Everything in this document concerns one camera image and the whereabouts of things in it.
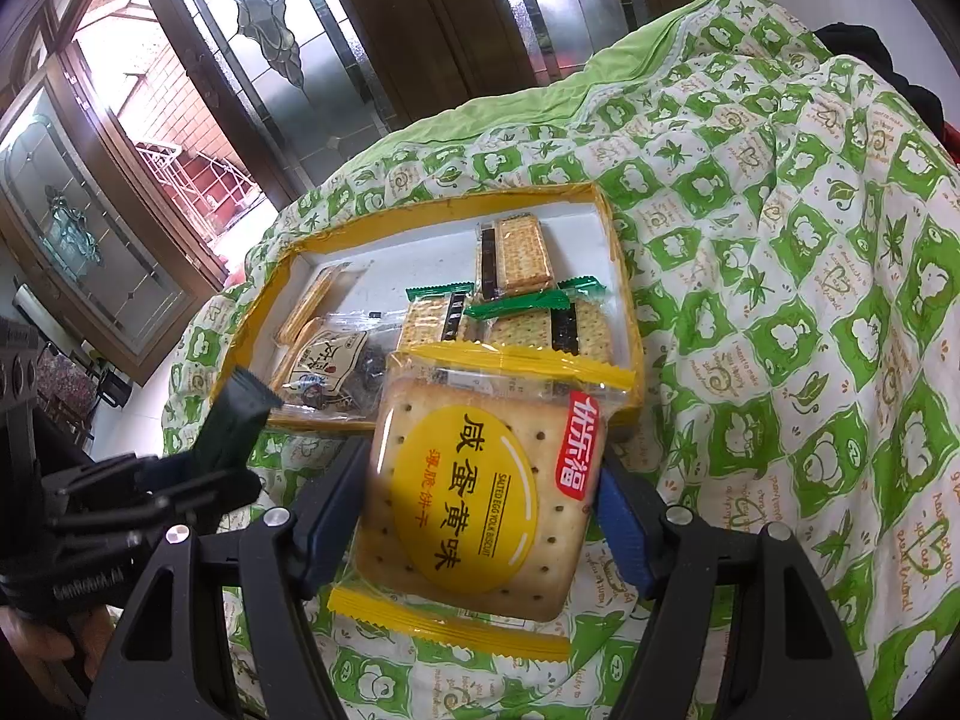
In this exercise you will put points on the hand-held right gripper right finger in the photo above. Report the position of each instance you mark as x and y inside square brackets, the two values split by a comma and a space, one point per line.
[626, 532]

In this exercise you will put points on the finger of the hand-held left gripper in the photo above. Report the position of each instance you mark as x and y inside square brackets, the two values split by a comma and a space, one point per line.
[172, 484]
[236, 420]

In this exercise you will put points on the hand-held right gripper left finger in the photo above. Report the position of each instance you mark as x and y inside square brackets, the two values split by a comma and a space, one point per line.
[330, 532]

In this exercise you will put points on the dark printed snack packet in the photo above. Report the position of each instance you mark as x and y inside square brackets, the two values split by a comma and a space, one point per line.
[330, 360]

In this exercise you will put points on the pale biscuit packet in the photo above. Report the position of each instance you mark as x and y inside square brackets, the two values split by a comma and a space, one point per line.
[307, 307]

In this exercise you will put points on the yellow square biscuit packet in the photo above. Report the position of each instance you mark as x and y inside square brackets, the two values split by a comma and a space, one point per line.
[465, 502]

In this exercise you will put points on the green-edged square cracker packet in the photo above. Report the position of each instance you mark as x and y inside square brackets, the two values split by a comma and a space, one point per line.
[525, 334]
[427, 322]

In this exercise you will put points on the yellow cardboard tray box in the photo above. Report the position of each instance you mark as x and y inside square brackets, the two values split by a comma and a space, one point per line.
[420, 255]

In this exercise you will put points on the black label cracker packet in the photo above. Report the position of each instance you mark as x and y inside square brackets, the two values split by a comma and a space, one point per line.
[521, 251]

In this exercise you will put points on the person's left hand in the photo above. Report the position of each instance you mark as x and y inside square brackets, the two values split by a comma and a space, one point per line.
[37, 645]

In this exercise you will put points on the wooden framed glass door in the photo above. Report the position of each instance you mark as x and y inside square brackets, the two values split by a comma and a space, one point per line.
[112, 277]

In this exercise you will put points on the white metal rack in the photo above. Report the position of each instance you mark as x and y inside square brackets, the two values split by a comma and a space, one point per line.
[180, 165]

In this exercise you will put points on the green and white printed blanket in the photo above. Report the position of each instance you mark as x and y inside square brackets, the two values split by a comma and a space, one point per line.
[787, 315]

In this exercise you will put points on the leaded glass door panel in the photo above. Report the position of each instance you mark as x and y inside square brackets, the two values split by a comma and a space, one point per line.
[300, 52]
[585, 0]

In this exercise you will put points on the dark wooden door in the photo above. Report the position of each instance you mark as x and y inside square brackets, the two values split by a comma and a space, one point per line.
[420, 15]

